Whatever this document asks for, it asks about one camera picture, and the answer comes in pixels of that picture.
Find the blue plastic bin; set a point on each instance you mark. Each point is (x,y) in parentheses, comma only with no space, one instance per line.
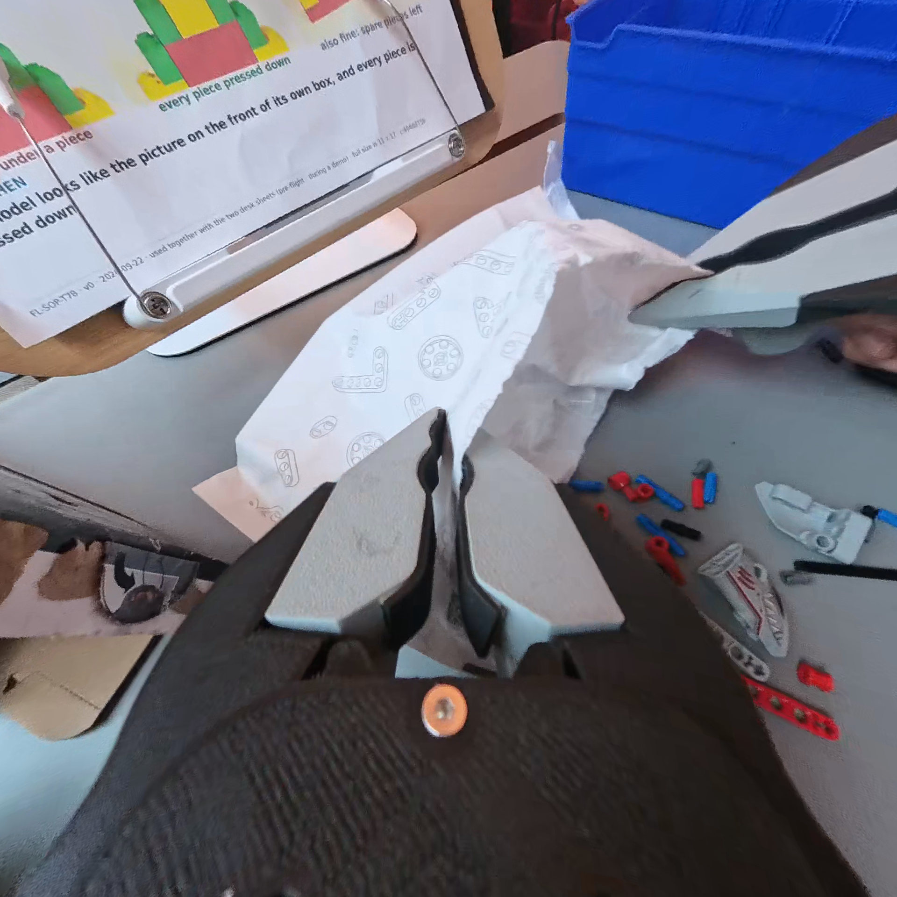
(701,105)

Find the red lego claw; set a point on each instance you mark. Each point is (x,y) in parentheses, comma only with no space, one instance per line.
(664,557)

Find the blue lego pin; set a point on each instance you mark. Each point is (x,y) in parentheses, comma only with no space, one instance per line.
(884,517)
(585,483)
(660,534)
(659,492)
(711,487)

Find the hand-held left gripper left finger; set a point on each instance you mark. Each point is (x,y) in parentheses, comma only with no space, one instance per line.
(350,553)

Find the person's right hand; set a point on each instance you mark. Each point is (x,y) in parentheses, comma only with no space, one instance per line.
(872,347)

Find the black lego set box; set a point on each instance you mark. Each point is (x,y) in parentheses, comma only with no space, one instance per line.
(70,581)

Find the plain white paper bag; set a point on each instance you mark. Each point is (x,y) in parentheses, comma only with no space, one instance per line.
(553,182)

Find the clear clip bar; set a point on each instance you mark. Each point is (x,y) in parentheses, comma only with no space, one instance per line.
(294,238)

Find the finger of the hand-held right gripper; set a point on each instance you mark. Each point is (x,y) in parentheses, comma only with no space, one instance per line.
(806,203)
(736,301)

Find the printed grey lego panel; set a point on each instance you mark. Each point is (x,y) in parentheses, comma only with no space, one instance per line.
(746,595)

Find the black lego pin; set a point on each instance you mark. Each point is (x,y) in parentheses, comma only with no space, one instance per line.
(680,529)

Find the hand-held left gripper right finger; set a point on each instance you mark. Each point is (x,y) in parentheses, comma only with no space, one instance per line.
(539,553)

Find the long black lego axle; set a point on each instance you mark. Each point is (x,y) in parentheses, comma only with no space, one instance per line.
(841,569)

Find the red lego beam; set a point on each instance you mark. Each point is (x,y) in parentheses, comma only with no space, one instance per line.
(792,708)

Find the instruction sheet on stand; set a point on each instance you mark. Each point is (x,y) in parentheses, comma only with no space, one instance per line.
(492,70)

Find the red lego pin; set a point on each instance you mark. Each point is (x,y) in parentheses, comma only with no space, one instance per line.
(698,493)

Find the printed instruction sheet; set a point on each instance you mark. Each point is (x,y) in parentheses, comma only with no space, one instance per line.
(210,161)

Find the printed paper bag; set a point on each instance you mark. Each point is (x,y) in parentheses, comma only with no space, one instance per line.
(420,336)

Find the light grey lego beam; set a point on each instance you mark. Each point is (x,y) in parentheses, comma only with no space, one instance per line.
(743,655)

